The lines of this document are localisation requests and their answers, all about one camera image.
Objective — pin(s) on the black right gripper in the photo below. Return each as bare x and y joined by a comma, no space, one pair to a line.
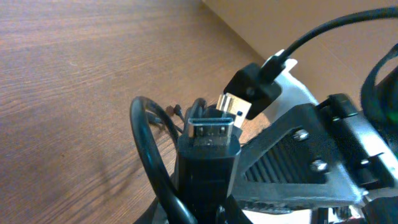
295,163

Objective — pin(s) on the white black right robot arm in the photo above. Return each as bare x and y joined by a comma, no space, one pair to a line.
379,104

